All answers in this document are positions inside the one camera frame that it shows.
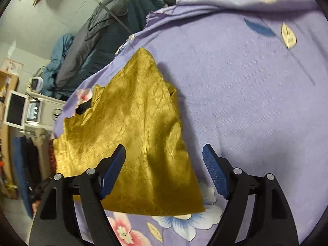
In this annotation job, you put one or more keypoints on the white countertop appliance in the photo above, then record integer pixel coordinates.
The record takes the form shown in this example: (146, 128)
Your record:
(46, 110)

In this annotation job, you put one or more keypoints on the light blue jacket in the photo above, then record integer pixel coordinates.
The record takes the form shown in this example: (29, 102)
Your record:
(57, 59)

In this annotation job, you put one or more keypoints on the grey jacket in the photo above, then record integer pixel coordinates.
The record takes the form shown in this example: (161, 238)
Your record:
(84, 46)

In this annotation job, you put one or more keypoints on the red patterned cloth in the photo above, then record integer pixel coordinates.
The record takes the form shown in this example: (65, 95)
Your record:
(52, 156)

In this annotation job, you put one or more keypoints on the small white kettle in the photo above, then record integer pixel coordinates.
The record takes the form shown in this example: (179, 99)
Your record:
(36, 84)

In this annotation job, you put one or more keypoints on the navy blue cloth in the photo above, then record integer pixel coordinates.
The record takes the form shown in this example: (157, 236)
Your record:
(21, 169)

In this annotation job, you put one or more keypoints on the purple floral bedsheet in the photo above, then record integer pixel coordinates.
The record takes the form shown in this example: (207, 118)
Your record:
(243, 94)

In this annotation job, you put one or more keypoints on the gold satin jacket black fur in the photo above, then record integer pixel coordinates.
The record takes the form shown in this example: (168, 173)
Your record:
(133, 123)

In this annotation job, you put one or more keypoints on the wooden shelf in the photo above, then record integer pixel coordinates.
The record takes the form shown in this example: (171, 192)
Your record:
(6, 143)

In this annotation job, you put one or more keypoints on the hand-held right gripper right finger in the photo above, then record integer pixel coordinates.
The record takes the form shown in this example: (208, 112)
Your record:
(215, 171)

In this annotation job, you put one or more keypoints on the beige cloth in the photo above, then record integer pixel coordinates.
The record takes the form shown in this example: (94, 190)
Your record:
(42, 146)

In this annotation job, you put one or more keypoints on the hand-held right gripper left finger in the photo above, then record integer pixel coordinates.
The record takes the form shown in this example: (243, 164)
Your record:
(112, 170)

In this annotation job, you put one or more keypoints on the black cloth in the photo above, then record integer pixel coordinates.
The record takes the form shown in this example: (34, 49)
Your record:
(32, 158)

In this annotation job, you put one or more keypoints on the person's left hand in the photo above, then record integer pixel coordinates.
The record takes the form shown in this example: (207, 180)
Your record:
(36, 207)

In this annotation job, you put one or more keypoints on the grey metal pole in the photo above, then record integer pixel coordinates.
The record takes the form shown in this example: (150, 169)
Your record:
(110, 12)

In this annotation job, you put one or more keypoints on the grey and teal hanging coats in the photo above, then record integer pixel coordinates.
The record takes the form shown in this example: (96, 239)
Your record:
(143, 7)

